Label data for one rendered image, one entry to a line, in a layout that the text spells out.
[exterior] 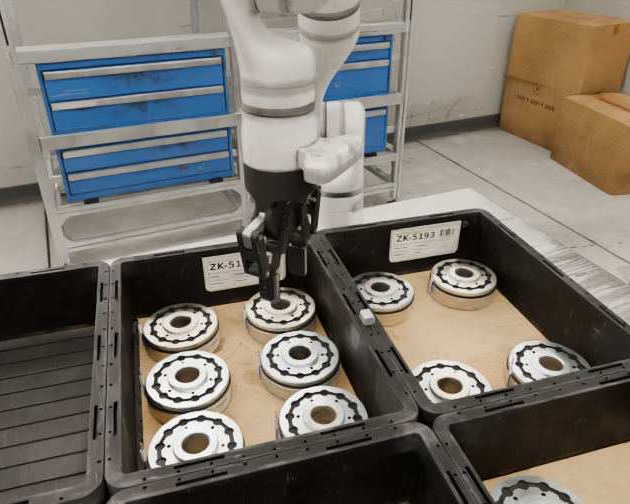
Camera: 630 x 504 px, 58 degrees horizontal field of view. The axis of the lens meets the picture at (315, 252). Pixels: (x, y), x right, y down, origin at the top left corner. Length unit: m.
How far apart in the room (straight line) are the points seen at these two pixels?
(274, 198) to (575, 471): 0.44
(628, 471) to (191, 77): 2.14
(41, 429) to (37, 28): 2.68
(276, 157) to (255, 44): 0.10
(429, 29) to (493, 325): 3.23
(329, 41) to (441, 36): 3.18
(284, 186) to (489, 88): 3.89
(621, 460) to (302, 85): 0.53
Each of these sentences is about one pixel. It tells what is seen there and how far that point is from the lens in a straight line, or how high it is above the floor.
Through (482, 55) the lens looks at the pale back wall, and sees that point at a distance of 4.28.
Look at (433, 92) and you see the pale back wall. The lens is 4.11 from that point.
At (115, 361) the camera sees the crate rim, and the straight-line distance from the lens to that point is 0.67.
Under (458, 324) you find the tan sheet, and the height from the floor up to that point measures 0.83.
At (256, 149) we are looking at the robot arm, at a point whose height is 1.16.
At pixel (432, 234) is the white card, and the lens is 0.96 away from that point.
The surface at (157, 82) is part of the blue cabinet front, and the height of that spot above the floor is 0.77.
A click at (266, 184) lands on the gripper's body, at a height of 1.13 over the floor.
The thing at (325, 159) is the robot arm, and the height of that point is 1.16.
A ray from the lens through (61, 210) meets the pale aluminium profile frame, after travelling 2.59.
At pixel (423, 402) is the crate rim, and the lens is 0.60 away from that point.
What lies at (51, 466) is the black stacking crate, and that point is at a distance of 0.73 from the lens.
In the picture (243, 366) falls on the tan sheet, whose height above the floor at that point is 0.83.
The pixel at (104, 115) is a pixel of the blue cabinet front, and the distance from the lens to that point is 2.49.
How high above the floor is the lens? 1.35
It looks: 31 degrees down
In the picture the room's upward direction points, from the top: straight up
